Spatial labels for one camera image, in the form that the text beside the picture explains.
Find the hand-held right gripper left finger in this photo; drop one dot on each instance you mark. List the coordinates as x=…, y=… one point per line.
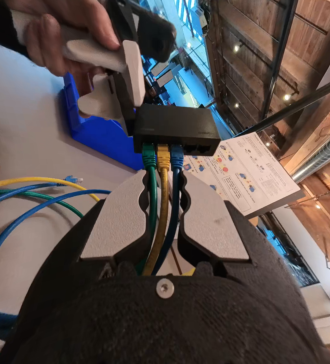
x=116, y=221

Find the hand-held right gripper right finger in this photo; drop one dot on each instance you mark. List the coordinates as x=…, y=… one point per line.
x=210, y=224

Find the blue plastic bin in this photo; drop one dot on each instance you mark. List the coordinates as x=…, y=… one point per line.
x=102, y=142

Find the black network switch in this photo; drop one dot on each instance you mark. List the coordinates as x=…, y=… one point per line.
x=176, y=122

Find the printed instruction board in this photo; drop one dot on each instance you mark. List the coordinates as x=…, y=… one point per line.
x=253, y=176

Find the person's left hand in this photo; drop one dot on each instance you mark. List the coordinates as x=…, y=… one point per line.
x=68, y=11

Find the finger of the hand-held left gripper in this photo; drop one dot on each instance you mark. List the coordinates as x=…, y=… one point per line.
x=102, y=105
x=133, y=74

